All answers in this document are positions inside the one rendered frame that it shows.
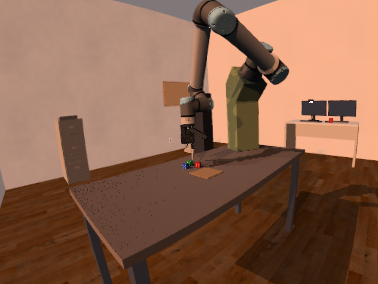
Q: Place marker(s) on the orange flat mat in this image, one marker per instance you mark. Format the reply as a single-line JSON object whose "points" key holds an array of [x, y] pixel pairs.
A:
{"points": [[206, 172]]}

